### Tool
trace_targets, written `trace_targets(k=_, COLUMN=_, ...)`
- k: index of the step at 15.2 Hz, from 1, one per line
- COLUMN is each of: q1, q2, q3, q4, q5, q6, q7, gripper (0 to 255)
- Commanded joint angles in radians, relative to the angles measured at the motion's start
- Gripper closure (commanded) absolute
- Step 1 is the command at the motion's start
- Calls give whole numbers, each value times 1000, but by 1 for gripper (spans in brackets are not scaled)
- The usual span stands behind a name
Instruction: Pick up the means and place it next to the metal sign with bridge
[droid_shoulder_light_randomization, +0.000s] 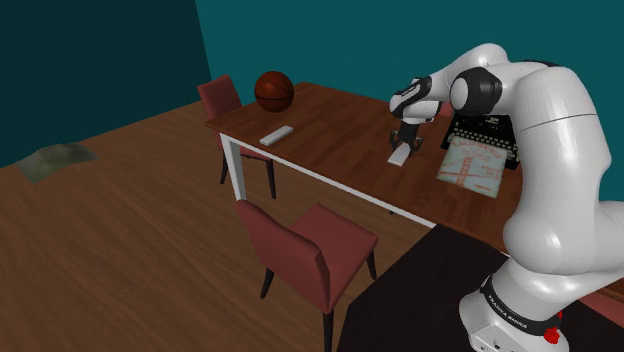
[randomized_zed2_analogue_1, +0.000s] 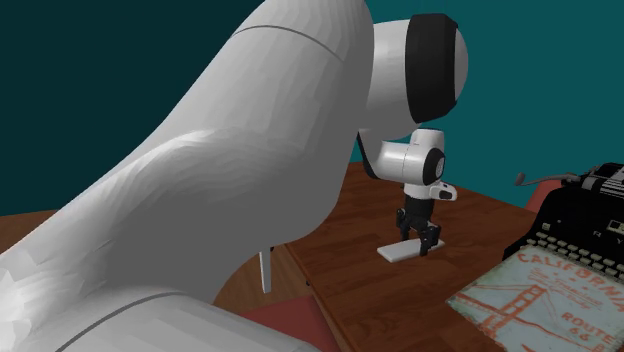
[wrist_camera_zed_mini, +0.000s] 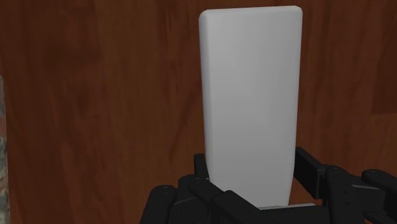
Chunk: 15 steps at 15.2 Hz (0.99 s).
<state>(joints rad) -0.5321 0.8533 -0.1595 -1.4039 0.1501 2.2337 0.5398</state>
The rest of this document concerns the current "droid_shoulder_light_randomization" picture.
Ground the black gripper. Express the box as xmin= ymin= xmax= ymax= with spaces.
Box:
xmin=388 ymin=120 xmax=424 ymax=156

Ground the wooden table with white legs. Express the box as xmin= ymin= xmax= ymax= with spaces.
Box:
xmin=205 ymin=81 xmax=624 ymax=304

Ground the pale book with red drawing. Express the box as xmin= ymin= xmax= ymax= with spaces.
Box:
xmin=435 ymin=134 xmax=510 ymax=200

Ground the black typewriter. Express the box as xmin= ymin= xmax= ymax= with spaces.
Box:
xmin=440 ymin=113 xmax=522 ymax=171

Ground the brown basketball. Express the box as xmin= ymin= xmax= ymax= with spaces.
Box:
xmin=253 ymin=70 xmax=296 ymax=114

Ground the dark robot stand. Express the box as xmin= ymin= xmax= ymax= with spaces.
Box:
xmin=336 ymin=223 xmax=624 ymax=352

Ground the green grey floor mat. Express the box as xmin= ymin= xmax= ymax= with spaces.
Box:
xmin=12 ymin=141 xmax=101 ymax=185

